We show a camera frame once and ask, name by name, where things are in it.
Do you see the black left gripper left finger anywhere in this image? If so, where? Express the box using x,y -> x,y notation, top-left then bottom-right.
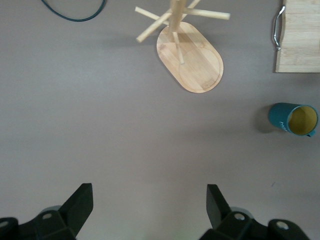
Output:
0,183 -> 94,240

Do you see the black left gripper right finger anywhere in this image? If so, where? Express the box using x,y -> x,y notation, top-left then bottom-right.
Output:
199,184 -> 311,240

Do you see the teal cup yellow inside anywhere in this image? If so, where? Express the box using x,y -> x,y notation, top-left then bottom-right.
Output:
268,102 -> 319,138

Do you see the wooden mug rack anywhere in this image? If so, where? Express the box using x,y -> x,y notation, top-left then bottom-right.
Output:
134,0 -> 231,94

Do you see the brown table cover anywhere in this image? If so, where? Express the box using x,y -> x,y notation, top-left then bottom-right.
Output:
0,0 -> 320,240

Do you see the bamboo cutting board metal handle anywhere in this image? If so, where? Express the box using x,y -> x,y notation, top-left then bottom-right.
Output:
271,0 -> 320,74

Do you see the long black looped cable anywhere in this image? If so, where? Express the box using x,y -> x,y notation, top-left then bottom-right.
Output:
41,0 -> 107,23

